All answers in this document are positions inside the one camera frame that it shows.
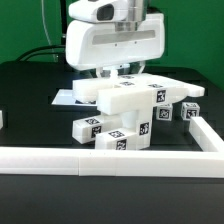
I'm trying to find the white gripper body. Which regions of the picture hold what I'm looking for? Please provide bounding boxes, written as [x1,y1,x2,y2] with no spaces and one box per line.
[66,0,165,71]

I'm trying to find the white chair back frame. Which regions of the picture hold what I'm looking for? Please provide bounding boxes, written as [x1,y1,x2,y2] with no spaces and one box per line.
[73,73,205,115]

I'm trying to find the white chair seat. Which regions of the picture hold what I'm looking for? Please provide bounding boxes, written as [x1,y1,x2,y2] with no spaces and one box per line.
[108,108,152,150]

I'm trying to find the white tagged nut cube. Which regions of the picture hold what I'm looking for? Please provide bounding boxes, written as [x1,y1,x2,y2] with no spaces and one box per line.
[181,102,200,121]
[156,104,173,121]

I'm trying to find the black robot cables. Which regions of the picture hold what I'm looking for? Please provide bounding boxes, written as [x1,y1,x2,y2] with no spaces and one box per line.
[16,0,71,62]

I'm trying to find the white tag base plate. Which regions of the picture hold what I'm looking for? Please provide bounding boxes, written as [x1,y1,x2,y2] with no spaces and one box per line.
[52,89,96,106]

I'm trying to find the grey thin cable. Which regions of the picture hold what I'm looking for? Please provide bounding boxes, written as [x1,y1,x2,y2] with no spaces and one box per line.
[40,0,58,62]

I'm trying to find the white U-shaped fence frame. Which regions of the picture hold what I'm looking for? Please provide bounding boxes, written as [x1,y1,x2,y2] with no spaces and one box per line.
[0,117,224,178]

